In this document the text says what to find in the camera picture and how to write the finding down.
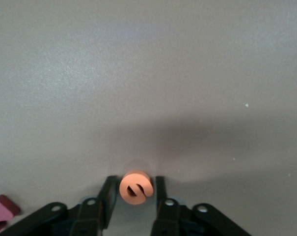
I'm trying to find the maroon foam letter z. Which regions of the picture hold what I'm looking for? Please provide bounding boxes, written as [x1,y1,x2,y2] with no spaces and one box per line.
[0,194,21,234]

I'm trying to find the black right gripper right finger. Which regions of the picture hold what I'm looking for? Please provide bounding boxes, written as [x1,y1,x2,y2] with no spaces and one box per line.
[149,176,252,236]

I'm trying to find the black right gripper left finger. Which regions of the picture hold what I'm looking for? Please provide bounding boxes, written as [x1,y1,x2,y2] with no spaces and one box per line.
[0,175,119,236]

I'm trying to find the orange foam letter e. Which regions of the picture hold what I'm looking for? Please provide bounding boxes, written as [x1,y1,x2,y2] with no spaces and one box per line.
[119,170,154,206]

